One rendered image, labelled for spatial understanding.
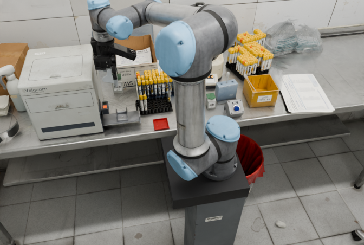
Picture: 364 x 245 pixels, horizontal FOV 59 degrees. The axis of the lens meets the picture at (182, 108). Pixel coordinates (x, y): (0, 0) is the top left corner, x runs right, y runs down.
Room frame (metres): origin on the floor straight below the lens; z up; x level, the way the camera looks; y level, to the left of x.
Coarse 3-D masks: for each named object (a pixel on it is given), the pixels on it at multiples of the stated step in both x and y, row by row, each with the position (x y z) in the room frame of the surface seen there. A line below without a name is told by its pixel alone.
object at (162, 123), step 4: (156, 120) 1.07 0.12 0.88; (160, 120) 1.07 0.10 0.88; (164, 120) 1.07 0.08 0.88; (156, 124) 1.04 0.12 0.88; (160, 124) 1.04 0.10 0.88; (164, 124) 1.04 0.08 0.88; (156, 128) 1.01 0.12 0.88; (160, 128) 1.01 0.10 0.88; (164, 128) 1.01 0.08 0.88; (168, 128) 1.02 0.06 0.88
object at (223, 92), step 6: (216, 84) 1.23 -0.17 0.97; (222, 84) 1.22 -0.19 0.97; (228, 84) 1.22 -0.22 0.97; (234, 84) 1.22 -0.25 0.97; (216, 90) 1.22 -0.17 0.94; (222, 90) 1.20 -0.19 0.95; (228, 90) 1.21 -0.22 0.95; (234, 90) 1.22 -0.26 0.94; (216, 96) 1.22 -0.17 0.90; (222, 96) 1.21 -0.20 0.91; (228, 96) 1.22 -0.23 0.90; (234, 96) 1.23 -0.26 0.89; (222, 102) 1.19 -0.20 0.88
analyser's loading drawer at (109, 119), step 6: (126, 108) 1.07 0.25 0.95; (138, 108) 1.08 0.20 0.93; (108, 114) 1.06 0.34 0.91; (114, 114) 1.06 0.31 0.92; (120, 114) 1.06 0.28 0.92; (126, 114) 1.06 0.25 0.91; (132, 114) 1.06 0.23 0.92; (138, 114) 1.07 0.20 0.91; (102, 120) 1.02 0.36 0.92; (108, 120) 1.02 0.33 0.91; (114, 120) 1.02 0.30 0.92; (120, 120) 1.02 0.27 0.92; (126, 120) 1.02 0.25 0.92; (132, 120) 1.03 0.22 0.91; (138, 120) 1.03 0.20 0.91
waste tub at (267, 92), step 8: (256, 80) 1.30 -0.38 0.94; (264, 80) 1.31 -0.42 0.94; (272, 80) 1.26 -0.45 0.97; (248, 88) 1.22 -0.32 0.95; (256, 88) 1.30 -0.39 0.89; (264, 88) 1.31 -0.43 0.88; (272, 88) 1.24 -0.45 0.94; (248, 96) 1.21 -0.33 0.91; (256, 96) 1.17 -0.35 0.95; (264, 96) 1.17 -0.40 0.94; (272, 96) 1.18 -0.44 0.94; (248, 104) 1.19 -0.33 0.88; (256, 104) 1.17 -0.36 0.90; (264, 104) 1.17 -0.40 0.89; (272, 104) 1.18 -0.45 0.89
